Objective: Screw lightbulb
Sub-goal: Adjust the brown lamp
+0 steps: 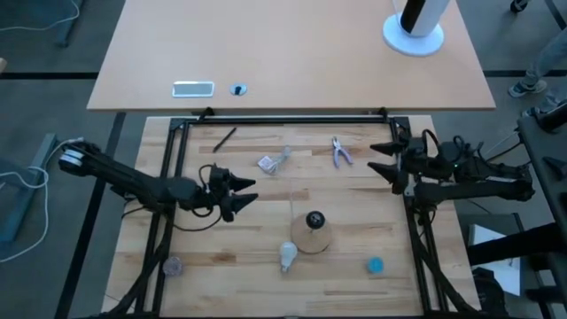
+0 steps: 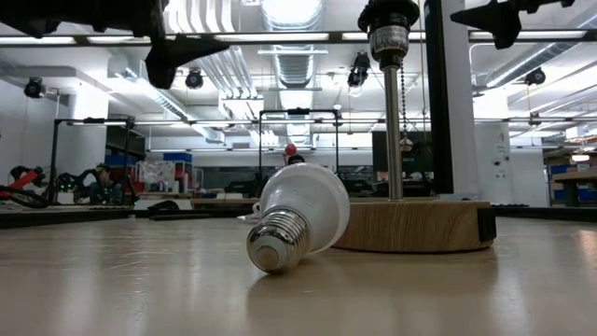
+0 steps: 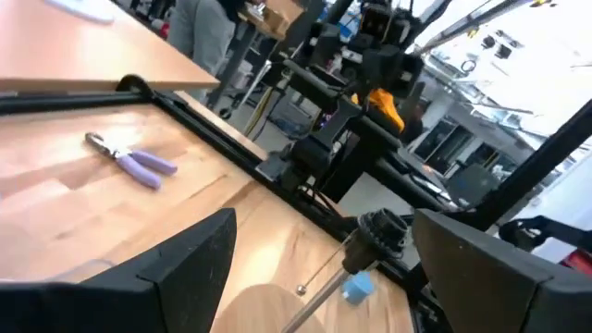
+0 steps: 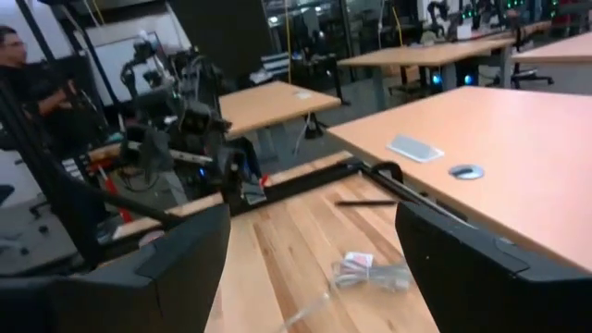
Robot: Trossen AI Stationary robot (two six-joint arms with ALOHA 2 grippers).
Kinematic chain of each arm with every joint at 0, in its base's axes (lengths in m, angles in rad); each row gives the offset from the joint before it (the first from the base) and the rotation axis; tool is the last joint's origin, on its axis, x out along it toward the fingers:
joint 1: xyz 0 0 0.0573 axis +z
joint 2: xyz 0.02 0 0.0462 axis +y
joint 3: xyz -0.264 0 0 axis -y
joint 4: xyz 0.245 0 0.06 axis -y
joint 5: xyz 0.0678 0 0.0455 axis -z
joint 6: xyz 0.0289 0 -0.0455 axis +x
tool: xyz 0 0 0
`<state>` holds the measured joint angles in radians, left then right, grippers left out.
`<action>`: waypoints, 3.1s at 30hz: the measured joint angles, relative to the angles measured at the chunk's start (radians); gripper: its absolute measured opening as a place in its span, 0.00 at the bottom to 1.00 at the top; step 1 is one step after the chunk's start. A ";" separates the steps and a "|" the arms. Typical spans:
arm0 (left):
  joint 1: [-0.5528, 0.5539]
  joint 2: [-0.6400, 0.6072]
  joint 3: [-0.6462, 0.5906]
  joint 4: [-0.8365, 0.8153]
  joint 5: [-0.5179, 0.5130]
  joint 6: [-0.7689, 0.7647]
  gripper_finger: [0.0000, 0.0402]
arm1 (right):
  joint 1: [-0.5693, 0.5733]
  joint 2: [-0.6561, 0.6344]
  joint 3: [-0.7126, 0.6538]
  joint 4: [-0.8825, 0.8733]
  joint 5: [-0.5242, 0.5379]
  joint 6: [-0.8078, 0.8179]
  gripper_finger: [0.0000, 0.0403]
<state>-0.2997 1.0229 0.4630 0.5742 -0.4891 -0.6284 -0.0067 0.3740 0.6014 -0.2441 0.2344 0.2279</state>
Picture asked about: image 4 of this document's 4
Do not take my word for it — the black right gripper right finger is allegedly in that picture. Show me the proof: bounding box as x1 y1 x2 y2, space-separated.
395 201 592 333

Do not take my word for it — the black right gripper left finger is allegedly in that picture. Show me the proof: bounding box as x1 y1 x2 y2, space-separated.
0 203 231 333

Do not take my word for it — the small tan table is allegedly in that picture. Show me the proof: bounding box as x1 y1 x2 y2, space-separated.
217 80 342 140

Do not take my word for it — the black partition panel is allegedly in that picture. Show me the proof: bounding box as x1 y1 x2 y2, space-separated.
170 0 265 80

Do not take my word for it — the whiteboard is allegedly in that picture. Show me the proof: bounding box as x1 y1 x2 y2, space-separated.
85 13 193 105

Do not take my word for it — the small round blue object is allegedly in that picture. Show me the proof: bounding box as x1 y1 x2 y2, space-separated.
448 163 486 181

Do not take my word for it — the black pen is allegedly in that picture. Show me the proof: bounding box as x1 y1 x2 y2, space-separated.
335 199 399 207

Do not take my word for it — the large tan desk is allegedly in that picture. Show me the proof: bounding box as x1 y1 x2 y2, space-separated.
326 85 592 274

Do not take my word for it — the person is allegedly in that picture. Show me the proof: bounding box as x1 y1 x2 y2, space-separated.
0 25 107 154

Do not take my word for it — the black office chair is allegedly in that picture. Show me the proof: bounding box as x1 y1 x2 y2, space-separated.
508 22 555 90

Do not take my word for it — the long tan table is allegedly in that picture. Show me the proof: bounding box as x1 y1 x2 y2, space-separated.
337 37 517 112

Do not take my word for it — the tan table with white edge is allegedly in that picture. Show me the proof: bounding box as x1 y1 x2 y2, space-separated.
511 31 592 96

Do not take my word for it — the yellow hanging cable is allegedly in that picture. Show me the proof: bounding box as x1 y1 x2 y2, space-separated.
282 0 293 84

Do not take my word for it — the clear bag with white cable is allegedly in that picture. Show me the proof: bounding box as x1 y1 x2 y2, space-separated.
279 251 415 333

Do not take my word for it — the black aluminium table frame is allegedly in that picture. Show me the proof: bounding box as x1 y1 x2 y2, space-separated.
0 78 468 278

